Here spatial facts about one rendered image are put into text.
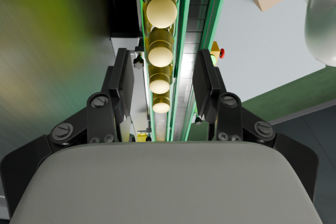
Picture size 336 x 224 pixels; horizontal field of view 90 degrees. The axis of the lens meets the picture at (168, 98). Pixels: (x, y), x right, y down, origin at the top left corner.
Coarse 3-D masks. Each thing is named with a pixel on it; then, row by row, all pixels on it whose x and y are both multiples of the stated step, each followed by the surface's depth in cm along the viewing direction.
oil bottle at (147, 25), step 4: (144, 4) 26; (144, 8) 26; (144, 12) 26; (144, 16) 26; (144, 20) 26; (144, 24) 27; (148, 24) 26; (172, 24) 27; (144, 28) 28; (148, 28) 27; (172, 28) 27; (144, 32) 28; (148, 32) 27; (172, 32) 28; (148, 36) 28; (172, 36) 28
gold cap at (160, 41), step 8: (152, 32) 24; (160, 32) 23; (168, 32) 24; (152, 40) 23; (160, 40) 22; (168, 40) 23; (152, 48) 21; (160, 48) 21; (168, 48) 22; (152, 56) 22; (160, 56) 22; (168, 56) 22; (160, 64) 23
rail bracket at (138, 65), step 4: (140, 32) 50; (140, 36) 49; (140, 40) 48; (140, 44) 47; (136, 48) 45; (140, 48) 45; (132, 52) 46; (136, 52) 45; (140, 52) 45; (136, 56) 44; (140, 56) 44; (144, 56) 46; (136, 60) 42; (140, 60) 42; (136, 64) 42; (140, 64) 42
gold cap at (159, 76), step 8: (152, 64) 28; (152, 72) 27; (160, 72) 27; (168, 72) 28; (152, 80) 26; (160, 80) 26; (168, 80) 27; (152, 88) 27; (160, 88) 27; (168, 88) 27
